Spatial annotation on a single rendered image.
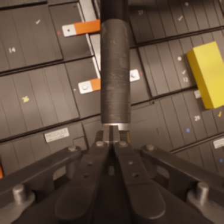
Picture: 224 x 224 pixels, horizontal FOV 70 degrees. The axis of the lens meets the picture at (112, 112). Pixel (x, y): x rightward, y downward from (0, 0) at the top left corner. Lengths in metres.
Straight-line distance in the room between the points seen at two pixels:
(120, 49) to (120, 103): 0.08
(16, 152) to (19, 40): 0.25
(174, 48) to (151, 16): 0.10
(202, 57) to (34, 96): 0.42
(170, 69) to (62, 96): 0.28
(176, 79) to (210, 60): 0.10
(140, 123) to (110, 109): 0.18
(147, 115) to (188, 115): 0.12
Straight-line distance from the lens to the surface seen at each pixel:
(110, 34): 0.25
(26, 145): 0.40
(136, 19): 0.48
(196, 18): 0.56
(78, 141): 0.36
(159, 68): 0.45
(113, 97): 0.22
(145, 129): 0.40
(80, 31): 0.44
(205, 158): 0.50
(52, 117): 0.39
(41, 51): 0.42
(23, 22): 0.46
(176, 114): 0.45
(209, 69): 0.49
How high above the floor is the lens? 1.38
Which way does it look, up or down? 80 degrees down
